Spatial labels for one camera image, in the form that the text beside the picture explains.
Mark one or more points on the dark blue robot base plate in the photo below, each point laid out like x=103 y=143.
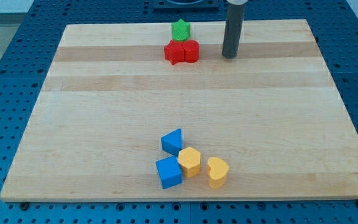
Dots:
x=183 y=5

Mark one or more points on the red round block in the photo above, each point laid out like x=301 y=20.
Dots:
x=192 y=51

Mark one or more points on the green star block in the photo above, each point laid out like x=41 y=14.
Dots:
x=181 y=30

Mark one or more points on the blue triangle block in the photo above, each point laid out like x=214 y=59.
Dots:
x=172 y=142

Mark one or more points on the blue cube block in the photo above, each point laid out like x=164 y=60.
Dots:
x=169 y=172

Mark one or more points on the yellow hexagon block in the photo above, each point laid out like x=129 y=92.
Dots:
x=189 y=160

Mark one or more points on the wooden board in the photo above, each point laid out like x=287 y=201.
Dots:
x=273 y=113

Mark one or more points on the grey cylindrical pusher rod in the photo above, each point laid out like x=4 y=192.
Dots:
x=233 y=27

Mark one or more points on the red star block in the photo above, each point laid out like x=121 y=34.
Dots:
x=174 y=52

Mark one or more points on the yellow heart block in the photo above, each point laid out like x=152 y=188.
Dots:
x=217 y=172

